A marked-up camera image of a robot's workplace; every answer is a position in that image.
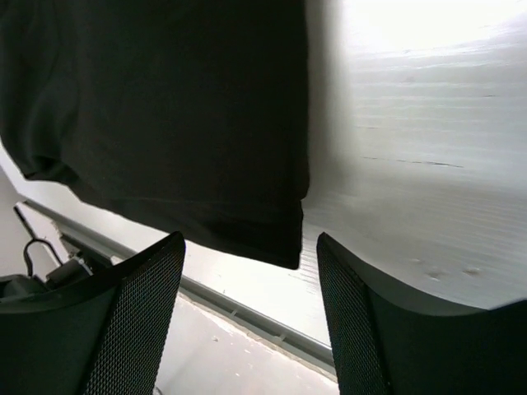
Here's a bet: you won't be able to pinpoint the aluminium table frame rail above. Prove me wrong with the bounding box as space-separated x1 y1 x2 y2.
14 201 335 375

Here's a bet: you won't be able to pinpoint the black trousers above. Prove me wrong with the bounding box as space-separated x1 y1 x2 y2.
1 1 310 270

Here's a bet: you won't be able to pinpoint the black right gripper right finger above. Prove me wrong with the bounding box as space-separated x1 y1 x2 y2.
316 234 526 394

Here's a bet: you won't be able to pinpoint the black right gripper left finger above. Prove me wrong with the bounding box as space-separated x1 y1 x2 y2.
1 233 185 394

